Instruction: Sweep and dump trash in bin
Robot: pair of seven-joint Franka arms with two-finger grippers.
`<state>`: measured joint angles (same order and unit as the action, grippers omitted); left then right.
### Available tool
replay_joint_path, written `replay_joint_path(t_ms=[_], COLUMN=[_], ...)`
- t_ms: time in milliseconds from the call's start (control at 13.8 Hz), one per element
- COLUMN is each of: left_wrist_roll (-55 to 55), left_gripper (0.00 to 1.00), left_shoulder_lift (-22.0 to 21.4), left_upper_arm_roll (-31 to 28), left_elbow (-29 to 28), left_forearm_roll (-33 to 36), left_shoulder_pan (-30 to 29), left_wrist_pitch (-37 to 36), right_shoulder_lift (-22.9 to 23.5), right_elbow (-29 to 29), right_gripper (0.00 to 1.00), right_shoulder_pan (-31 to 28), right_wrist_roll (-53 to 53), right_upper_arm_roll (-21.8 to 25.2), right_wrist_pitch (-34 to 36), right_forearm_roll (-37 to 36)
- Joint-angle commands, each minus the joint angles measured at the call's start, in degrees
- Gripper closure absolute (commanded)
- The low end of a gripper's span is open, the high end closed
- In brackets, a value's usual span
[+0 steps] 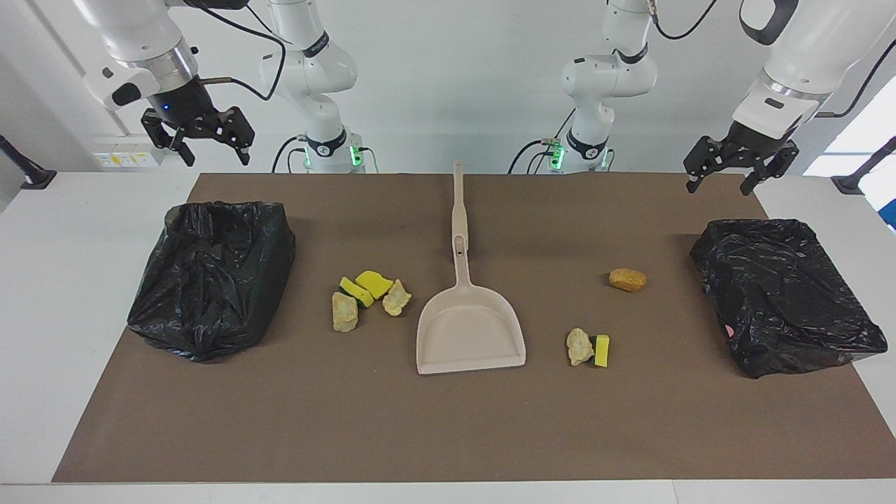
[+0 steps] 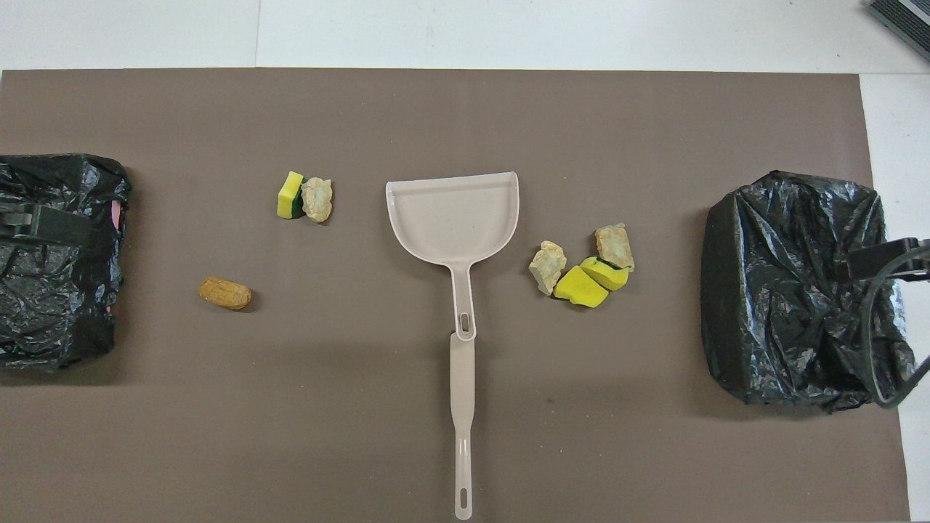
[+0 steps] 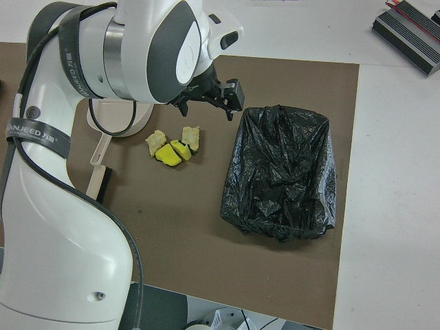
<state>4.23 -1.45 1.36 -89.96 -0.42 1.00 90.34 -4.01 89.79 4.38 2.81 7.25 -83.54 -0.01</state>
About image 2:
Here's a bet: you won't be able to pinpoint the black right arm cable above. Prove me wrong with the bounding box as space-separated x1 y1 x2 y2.
865 247 930 409

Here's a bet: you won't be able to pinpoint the beige plastic dustpan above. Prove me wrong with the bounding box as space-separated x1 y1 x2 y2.
385 171 520 342

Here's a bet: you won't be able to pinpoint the brown bread-like lump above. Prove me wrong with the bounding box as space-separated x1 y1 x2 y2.
198 276 253 312

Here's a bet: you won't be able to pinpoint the yellow sponge green backing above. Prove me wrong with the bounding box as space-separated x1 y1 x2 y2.
579 256 630 292

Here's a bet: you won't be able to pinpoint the small yellow green sponge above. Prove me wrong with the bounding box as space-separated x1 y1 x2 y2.
277 171 310 220

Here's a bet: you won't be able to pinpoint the brown table mat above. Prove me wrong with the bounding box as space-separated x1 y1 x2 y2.
0 68 913 523

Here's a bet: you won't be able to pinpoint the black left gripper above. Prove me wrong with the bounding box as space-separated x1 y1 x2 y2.
0 206 97 246

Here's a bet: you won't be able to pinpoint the black bagged trash bin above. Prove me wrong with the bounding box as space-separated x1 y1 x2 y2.
700 170 918 413

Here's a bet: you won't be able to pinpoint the black bagged bin pink patch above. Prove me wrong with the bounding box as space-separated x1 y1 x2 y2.
0 153 133 373

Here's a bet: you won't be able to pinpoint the beige brush black bristles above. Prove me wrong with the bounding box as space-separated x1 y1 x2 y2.
449 331 477 522

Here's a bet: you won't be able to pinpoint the dark grey ribbed device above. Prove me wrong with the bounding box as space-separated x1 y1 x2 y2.
866 0 930 62

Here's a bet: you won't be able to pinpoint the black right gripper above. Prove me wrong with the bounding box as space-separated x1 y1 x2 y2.
845 238 930 283

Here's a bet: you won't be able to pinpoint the large yellow sponge piece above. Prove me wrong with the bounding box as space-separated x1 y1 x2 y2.
553 265 610 309

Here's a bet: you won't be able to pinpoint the beige orange foam lump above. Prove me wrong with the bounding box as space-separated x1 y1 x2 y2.
301 177 334 224

